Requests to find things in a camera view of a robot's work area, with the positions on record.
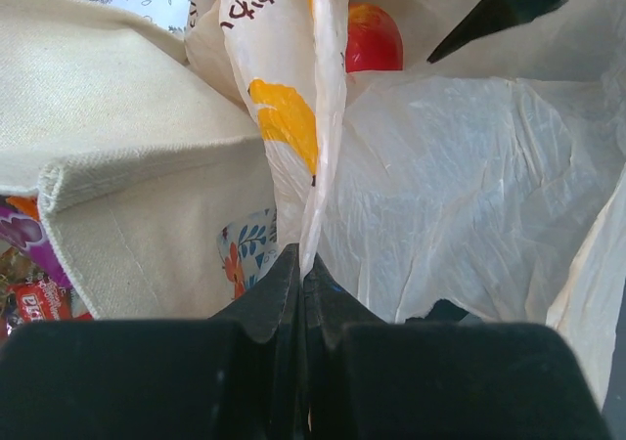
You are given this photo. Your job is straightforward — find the beige canvas tote bag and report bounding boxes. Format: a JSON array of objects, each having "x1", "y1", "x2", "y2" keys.
[{"x1": 1, "y1": 0, "x2": 274, "y2": 319}]

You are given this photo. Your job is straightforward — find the red food item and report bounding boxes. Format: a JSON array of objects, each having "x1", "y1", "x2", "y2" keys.
[{"x1": 345, "y1": 3, "x2": 404, "y2": 73}]

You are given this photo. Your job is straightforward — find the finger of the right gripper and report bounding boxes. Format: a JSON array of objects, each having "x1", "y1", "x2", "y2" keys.
[{"x1": 426, "y1": 0, "x2": 568, "y2": 64}]

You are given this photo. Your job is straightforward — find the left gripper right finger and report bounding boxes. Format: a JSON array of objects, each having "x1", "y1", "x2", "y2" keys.
[{"x1": 304, "y1": 261, "x2": 610, "y2": 439}]

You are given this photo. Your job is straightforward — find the snack packets in tote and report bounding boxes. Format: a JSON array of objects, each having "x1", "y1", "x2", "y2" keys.
[{"x1": 1, "y1": 196, "x2": 93, "y2": 340}]

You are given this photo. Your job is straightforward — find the orange plastic grocery bag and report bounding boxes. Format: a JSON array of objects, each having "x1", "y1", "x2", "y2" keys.
[{"x1": 184, "y1": 0, "x2": 626, "y2": 412}]

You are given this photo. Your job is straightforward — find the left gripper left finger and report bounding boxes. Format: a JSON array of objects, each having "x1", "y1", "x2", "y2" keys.
[{"x1": 1, "y1": 245, "x2": 299, "y2": 439}]

